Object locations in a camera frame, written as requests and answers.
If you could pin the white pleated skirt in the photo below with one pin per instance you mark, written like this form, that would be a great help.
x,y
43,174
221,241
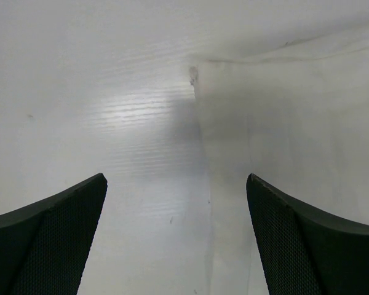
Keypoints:
x,y
298,117

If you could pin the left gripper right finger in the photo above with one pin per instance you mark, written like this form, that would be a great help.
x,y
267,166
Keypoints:
x,y
303,249

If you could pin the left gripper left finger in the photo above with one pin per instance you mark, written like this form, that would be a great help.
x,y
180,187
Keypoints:
x,y
44,246

